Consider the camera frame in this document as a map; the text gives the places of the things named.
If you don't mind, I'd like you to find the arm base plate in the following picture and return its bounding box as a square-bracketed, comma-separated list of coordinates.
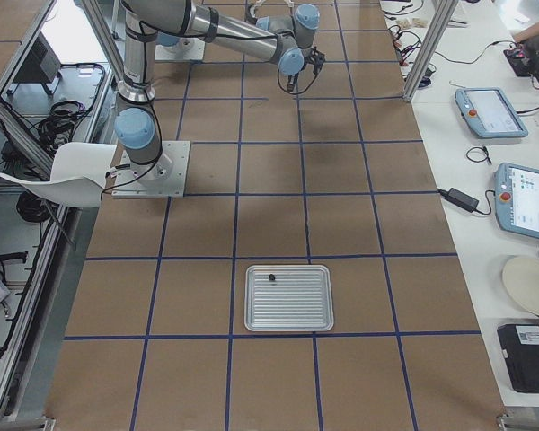
[155, 32, 205, 63]
[110, 141, 190, 198]

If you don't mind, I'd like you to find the silver ribbed metal tray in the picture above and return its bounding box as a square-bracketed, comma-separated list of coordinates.
[244, 264, 334, 332]

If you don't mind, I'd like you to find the near teach pendant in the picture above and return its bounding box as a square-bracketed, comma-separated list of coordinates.
[494, 163, 539, 239]

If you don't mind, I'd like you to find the black laptop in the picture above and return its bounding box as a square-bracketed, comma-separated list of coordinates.
[497, 324, 539, 394]

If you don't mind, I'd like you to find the white plastic chair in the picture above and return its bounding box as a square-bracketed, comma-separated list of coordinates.
[0, 142, 117, 208]

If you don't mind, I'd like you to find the teach pendant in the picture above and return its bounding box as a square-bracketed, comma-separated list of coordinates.
[455, 87, 528, 139]
[494, 163, 539, 239]

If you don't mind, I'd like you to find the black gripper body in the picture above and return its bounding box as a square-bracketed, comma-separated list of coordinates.
[308, 48, 325, 75]

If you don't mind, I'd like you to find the aluminium frame post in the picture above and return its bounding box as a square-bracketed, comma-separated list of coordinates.
[402, 0, 457, 101]

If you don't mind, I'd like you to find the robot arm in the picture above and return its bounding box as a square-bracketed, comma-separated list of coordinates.
[114, 1, 325, 189]

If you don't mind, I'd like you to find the far teach pendant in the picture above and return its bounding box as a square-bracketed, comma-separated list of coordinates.
[455, 87, 528, 139]

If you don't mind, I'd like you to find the black power adapter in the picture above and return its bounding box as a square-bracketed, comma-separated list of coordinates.
[438, 188, 479, 213]

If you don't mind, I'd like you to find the cream round plate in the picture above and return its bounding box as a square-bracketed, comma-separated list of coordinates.
[501, 256, 539, 316]

